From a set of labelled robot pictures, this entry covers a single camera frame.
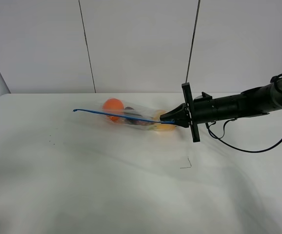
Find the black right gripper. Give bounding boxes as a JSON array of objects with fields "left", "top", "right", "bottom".
[{"left": 160, "top": 82, "right": 200, "bottom": 142}]

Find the clear bag with blue zipper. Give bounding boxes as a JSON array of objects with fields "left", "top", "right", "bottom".
[{"left": 73, "top": 98, "right": 176, "bottom": 131}]

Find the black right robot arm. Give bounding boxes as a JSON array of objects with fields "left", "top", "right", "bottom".
[{"left": 160, "top": 77, "right": 282, "bottom": 142}]

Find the dark purple object in bag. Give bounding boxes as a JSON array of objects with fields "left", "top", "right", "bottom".
[{"left": 124, "top": 106, "right": 153, "bottom": 126}]

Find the yellow-green fruit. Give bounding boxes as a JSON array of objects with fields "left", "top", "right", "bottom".
[{"left": 153, "top": 110, "right": 176, "bottom": 131}]

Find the orange ball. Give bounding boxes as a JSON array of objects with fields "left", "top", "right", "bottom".
[{"left": 102, "top": 98, "right": 124, "bottom": 123}]

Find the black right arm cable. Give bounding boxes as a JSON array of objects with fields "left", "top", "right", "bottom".
[{"left": 205, "top": 70, "right": 282, "bottom": 153}]

